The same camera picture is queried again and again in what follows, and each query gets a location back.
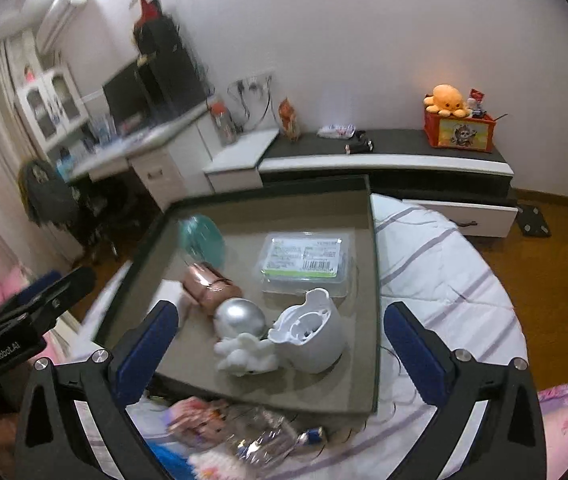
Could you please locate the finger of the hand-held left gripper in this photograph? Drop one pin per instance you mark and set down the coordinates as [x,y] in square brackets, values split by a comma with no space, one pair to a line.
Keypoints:
[39,283]
[66,287]

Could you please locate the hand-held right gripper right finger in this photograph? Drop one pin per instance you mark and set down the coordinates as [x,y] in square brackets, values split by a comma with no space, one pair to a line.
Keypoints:
[413,355]

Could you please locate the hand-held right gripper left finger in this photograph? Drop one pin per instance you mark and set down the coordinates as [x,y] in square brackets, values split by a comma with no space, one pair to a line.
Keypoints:
[146,355]

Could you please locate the copper coloured cylinder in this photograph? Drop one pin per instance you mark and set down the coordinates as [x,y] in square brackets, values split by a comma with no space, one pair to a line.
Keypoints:
[209,287]

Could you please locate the white plastic device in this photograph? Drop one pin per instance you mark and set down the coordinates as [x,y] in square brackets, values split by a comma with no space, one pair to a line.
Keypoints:
[319,340]

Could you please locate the white figurine silver head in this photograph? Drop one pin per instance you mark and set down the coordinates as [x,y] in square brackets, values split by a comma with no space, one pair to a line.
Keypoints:
[239,316]

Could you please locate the black shallow tray box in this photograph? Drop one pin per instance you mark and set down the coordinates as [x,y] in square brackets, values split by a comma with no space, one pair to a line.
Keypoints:
[314,387]

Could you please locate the teal round container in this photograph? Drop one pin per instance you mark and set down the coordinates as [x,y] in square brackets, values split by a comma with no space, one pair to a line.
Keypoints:
[204,240]

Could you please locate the clear plastic box green label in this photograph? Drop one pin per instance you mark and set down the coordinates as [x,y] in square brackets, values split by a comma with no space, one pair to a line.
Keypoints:
[304,260]

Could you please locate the black office chair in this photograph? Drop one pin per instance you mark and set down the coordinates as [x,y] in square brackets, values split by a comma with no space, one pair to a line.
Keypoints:
[104,220]

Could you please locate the pink block figure toy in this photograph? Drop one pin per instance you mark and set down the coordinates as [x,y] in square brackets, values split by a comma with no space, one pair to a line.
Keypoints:
[199,420]

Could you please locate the small blue and red item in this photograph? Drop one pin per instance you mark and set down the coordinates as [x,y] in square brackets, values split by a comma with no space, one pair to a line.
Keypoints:
[312,436]

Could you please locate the clear plastic wrapper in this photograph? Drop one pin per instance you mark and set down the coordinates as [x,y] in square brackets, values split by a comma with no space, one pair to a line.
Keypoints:
[259,435]

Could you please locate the white desk with drawers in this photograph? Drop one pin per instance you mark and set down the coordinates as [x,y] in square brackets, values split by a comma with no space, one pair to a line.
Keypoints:
[164,170]

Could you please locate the white glass door cabinet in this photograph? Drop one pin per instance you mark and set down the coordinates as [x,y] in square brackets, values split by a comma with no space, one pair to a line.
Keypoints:
[49,105]

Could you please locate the black bathroom scale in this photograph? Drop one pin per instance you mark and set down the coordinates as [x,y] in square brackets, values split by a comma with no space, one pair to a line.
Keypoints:
[533,220]

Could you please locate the black and white tv stand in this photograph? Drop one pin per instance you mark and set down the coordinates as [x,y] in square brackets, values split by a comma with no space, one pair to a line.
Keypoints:
[413,157]

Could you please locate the black computer monitor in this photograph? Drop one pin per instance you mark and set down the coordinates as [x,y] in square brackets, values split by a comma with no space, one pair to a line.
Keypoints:
[124,92]

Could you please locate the pink doll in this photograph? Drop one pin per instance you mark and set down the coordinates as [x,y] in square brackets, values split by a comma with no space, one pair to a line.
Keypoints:
[29,72]

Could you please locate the small black device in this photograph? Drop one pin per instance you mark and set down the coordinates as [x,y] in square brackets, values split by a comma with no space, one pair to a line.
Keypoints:
[359,146]

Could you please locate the red printed storage box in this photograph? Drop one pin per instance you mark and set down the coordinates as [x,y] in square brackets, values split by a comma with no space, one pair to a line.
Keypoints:
[461,132]

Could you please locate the bottle with orange cap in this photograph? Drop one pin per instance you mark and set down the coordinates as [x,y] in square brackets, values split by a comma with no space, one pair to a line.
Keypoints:
[224,122]

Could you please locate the black computer tower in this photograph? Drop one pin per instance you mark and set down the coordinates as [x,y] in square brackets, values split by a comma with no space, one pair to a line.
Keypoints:
[174,85]

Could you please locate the white tissue packet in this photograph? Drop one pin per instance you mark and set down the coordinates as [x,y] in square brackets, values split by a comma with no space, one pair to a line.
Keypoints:
[335,130]

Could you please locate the orange octopus plush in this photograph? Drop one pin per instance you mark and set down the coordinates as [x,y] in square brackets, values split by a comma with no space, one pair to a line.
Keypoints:
[446,99]

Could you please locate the red and white packet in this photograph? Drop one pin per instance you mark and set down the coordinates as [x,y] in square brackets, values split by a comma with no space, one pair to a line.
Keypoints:
[476,102]

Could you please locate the orange snack bag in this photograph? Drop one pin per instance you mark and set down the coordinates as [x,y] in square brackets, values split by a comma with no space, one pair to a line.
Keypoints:
[290,119]

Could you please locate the white air conditioner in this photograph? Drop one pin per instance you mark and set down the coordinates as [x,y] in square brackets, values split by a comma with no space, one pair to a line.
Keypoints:
[61,17]

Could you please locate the red paper bag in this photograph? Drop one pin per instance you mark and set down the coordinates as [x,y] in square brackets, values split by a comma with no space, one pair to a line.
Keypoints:
[149,7]

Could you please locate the white wall socket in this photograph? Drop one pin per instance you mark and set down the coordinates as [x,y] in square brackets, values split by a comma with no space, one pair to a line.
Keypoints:
[256,82]

